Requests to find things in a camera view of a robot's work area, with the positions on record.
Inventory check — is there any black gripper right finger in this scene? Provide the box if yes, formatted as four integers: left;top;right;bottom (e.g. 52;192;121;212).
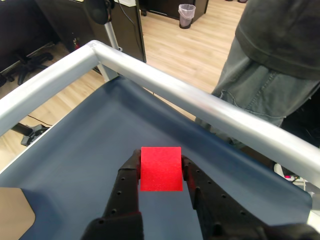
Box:
180;154;320;240

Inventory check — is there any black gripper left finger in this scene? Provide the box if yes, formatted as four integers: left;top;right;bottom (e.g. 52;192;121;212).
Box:
81;148;145;240

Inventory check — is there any red cube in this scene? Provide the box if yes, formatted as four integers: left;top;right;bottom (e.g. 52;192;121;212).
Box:
139;146;185;192

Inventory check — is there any white power strip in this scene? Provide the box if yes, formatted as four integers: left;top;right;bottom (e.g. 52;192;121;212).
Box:
273;162;316;198

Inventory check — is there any brown cardboard piece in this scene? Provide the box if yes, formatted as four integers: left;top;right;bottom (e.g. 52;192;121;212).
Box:
0;187;36;240

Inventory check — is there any black stand foot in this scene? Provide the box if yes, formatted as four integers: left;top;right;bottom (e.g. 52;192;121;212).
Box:
11;122;52;147

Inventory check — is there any person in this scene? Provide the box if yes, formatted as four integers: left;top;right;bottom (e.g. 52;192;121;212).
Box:
194;0;320;151

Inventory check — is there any black office chair base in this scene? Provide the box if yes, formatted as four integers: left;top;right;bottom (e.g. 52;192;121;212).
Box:
0;42;55;87

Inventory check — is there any silver metal pole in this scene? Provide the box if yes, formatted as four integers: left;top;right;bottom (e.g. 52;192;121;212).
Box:
103;21;123;52

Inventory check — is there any black desk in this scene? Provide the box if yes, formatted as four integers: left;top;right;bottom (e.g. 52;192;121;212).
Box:
34;0;147;63

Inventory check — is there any black rounded object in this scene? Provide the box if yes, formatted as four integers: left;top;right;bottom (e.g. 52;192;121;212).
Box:
83;0;113;26

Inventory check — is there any mesh trash bin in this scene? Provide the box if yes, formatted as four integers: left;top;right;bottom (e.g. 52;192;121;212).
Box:
177;3;197;30

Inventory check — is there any silver metal cart rail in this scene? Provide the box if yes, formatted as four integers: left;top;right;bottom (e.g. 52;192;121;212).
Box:
0;39;320;227

